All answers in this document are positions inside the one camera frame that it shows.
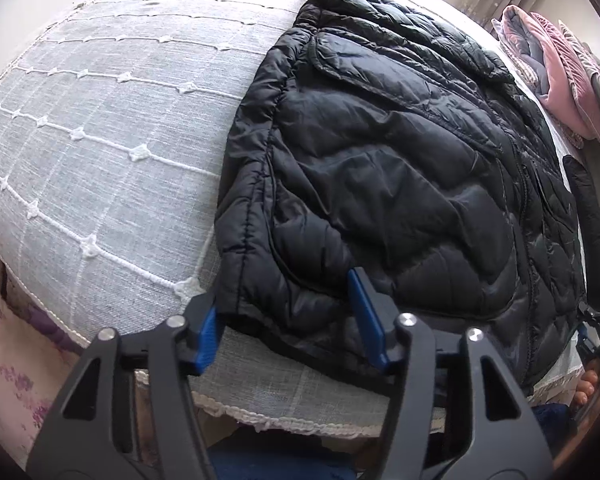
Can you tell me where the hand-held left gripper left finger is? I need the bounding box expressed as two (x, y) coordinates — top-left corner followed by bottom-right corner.
(27, 294), (226, 480)

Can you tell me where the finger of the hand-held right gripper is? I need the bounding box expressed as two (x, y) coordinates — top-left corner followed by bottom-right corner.
(577, 302), (600, 332)

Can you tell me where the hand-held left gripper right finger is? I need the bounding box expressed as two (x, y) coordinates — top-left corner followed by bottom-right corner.
(347, 266), (556, 480)

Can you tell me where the black puffer jacket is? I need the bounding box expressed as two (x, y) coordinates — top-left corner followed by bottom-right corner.
(214, 0), (600, 396)

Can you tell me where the person's right hand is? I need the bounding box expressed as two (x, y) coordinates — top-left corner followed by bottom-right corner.
(572, 360), (600, 411)

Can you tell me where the purple floral bed sheet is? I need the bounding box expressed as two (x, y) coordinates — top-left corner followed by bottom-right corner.
(0, 230), (88, 456)

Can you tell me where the grey white-stitched bedspread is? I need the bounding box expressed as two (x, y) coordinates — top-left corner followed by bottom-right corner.
(0, 0), (586, 436)

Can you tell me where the pink velvet pillow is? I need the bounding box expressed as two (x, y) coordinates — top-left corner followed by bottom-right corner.
(530, 10), (600, 153)
(557, 19), (600, 111)

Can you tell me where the pink grey folded quilt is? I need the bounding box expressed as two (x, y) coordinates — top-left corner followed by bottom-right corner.
(491, 4), (551, 106)

